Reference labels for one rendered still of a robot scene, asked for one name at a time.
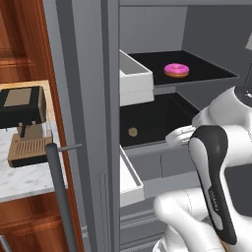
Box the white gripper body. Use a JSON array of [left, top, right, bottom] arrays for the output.
[[164, 125, 198, 148]]

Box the black fridge shelf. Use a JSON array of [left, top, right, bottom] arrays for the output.
[[127, 49, 240, 89], [119, 92, 201, 150]]

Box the tan garlic bulb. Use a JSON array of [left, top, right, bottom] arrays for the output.
[[127, 127, 139, 138]]

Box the white fridge door bin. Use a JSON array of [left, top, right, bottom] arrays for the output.
[[119, 146, 146, 209], [119, 48, 156, 107]]

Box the grey fridge door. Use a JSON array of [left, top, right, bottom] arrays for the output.
[[42, 0, 121, 252]]

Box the grey fridge body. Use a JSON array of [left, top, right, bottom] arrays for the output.
[[118, 0, 252, 252]]

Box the wooden base cabinet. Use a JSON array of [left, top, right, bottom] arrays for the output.
[[0, 191, 84, 252]]

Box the pink frosted donut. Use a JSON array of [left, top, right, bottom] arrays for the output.
[[163, 63, 191, 79]]

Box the black and tan coffee machine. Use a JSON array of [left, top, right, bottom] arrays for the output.
[[0, 86, 54, 168]]

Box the grey fridge door handle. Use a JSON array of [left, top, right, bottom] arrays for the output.
[[44, 142, 83, 252]]

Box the wooden wall cabinet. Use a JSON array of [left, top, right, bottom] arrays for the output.
[[0, 0, 55, 86]]

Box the grey cabinet handle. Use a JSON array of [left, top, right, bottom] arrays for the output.
[[0, 233, 13, 252]]

